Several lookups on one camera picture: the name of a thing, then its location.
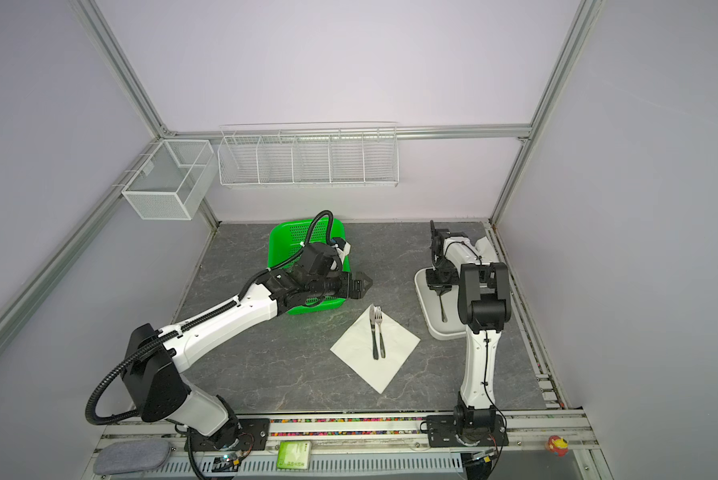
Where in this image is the silver table knife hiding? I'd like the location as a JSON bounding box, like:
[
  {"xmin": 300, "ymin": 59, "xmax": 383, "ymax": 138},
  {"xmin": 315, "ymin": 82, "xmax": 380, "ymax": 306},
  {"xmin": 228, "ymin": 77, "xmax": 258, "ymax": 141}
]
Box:
[{"xmin": 368, "ymin": 305, "xmax": 380, "ymax": 360}]

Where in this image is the small white mesh basket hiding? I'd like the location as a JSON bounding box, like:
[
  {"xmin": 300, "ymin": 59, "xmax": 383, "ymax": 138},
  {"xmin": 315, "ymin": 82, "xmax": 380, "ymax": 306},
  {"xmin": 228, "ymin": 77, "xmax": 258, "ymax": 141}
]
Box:
[{"xmin": 123, "ymin": 139, "xmax": 219, "ymax": 221}]

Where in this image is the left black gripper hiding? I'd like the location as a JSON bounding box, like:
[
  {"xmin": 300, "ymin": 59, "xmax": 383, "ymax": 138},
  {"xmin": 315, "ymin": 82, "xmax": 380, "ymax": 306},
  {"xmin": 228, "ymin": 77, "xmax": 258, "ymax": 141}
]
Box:
[{"xmin": 309, "ymin": 271, "xmax": 373, "ymax": 300}]

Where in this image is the green perforated plastic basket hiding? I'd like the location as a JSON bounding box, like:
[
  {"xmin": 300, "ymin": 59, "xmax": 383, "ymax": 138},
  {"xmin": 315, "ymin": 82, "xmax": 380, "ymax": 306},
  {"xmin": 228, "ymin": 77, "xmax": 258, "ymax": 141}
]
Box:
[{"xmin": 268, "ymin": 218, "xmax": 351, "ymax": 316}]

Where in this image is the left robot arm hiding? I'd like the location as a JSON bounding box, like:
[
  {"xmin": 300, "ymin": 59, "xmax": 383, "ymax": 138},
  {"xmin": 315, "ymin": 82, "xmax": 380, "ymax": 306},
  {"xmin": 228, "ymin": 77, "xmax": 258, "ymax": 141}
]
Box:
[{"xmin": 85, "ymin": 240, "xmax": 373, "ymax": 450}]

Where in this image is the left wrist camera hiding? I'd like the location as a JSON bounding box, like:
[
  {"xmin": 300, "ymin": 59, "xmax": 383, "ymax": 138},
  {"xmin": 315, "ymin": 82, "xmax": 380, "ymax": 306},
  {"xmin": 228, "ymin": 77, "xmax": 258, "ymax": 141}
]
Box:
[{"xmin": 331, "ymin": 237, "xmax": 351, "ymax": 259}]

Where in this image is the tissue pack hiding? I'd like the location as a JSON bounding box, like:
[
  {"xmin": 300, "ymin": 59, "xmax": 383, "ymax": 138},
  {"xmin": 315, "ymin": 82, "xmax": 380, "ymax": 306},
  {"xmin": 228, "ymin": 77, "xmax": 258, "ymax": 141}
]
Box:
[{"xmin": 474, "ymin": 237, "xmax": 499, "ymax": 265}]

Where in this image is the grey cloth pad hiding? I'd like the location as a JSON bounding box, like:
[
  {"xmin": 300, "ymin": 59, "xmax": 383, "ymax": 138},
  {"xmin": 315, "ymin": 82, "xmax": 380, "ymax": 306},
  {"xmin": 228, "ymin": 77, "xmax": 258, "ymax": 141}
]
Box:
[{"xmin": 93, "ymin": 439, "xmax": 172, "ymax": 476}]

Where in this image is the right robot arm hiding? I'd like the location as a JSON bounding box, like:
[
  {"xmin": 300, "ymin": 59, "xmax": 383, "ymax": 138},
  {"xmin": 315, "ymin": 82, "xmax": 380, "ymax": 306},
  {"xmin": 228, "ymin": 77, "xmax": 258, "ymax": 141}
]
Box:
[{"xmin": 414, "ymin": 222, "xmax": 512, "ymax": 449}]

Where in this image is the white oval plastic tub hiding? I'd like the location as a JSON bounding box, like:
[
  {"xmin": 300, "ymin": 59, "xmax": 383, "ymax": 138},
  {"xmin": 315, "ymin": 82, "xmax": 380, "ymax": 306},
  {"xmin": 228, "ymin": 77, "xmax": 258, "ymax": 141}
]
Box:
[{"xmin": 414, "ymin": 269, "xmax": 467, "ymax": 341}]

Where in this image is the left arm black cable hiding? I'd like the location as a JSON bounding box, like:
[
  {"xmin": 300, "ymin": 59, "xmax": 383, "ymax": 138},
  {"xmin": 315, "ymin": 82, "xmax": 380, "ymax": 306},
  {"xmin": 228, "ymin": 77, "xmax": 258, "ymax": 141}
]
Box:
[{"xmin": 238, "ymin": 209, "xmax": 336, "ymax": 301}]

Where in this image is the white slotted cable duct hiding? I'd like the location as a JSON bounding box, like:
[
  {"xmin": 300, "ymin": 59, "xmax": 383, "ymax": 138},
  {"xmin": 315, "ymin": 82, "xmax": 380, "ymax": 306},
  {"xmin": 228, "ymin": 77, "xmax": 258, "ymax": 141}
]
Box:
[{"xmin": 154, "ymin": 452, "xmax": 465, "ymax": 478}]

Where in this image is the red yellow toy figure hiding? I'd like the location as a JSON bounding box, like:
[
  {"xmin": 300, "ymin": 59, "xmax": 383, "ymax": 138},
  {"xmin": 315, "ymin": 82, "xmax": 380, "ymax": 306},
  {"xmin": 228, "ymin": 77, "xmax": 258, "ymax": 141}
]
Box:
[{"xmin": 545, "ymin": 435, "xmax": 569, "ymax": 457}]

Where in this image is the white paper napkin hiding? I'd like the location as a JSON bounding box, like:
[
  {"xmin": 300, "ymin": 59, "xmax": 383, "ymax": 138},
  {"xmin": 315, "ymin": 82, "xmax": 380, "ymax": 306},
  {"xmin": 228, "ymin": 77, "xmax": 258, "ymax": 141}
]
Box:
[{"xmin": 331, "ymin": 306, "xmax": 420, "ymax": 393}]

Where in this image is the long white wire shelf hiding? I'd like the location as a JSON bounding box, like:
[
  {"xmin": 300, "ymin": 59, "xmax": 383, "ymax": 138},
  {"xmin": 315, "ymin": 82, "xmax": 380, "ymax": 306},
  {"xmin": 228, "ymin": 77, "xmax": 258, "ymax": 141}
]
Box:
[{"xmin": 218, "ymin": 122, "xmax": 400, "ymax": 187}]

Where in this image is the silver spoon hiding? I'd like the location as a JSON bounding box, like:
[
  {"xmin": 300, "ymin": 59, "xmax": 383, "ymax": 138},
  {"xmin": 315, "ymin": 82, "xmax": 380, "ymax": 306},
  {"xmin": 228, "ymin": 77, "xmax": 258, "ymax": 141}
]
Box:
[{"xmin": 438, "ymin": 292, "xmax": 448, "ymax": 323}]

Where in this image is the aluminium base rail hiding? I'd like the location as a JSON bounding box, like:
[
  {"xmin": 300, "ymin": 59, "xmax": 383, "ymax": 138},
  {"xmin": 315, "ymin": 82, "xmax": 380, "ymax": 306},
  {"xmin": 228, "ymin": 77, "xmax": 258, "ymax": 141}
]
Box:
[{"xmin": 97, "ymin": 409, "xmax": 600, "ymax": 454}]

